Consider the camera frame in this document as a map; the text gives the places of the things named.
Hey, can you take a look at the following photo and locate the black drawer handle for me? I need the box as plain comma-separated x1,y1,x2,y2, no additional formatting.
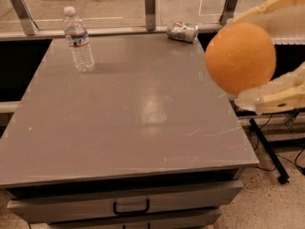
112,199,151,217

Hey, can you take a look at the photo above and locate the metal railing post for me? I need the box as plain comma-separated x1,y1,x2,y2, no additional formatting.
10,0,39,35
145,0,155,31
219,0,238,26

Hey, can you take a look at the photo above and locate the left metal railing post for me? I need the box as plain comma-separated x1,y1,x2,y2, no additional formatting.
10,0,39,35

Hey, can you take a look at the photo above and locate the crushed silver can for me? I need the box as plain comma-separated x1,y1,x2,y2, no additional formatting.
166,21,199,43

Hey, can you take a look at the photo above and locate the orange fruit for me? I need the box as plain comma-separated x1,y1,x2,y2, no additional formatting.
205,23,276,94

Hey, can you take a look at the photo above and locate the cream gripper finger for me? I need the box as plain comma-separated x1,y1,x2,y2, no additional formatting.
227,0,305,45
234,62,305,115

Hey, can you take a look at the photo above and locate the black metal stand leg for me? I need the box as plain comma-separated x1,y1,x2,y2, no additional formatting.
250,118,290,184

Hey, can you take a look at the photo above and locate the middle metal railing post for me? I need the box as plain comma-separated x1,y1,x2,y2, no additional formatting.
145,0,155,31

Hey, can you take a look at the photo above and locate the grey drawer cabinet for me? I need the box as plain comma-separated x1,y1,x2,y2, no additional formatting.
0,34,257,229

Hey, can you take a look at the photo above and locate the black floor cable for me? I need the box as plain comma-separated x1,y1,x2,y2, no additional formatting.
255,113,305,177

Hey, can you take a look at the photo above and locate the right metal railing post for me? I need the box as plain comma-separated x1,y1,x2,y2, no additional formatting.
219,0,238,26

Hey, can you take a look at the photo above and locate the clear plastic water bottle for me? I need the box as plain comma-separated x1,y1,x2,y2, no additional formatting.
63,7,94,73

